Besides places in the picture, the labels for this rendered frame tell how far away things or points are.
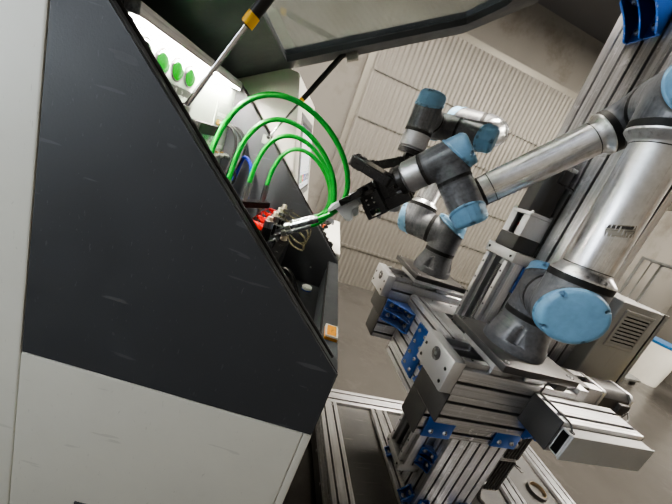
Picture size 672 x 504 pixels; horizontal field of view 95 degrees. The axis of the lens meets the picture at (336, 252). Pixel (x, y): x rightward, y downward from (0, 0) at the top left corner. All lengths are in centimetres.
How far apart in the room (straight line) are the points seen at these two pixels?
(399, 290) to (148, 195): 94
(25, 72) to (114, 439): 68
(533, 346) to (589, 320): 19
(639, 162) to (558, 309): 29
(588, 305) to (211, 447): 79
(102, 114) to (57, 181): 14
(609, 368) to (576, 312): 69
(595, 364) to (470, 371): 59
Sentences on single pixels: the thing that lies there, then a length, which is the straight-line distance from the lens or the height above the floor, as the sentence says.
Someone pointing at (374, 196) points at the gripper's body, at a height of 127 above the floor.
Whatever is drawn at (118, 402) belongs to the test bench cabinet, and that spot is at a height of 74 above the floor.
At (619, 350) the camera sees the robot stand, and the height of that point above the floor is 108.
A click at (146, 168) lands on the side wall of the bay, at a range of 58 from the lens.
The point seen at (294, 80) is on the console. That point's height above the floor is 152.
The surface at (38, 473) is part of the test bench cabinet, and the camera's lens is 104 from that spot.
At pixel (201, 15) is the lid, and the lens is 85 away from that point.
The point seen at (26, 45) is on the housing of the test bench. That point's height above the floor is 132.
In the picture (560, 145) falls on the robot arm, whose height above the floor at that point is 151.
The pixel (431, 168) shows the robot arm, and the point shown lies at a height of 137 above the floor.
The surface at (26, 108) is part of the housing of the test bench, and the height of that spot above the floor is 123.
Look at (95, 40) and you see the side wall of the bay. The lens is 63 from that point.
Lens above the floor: 132
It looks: 16 degrees down
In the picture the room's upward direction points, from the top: 21 degrees clockwise
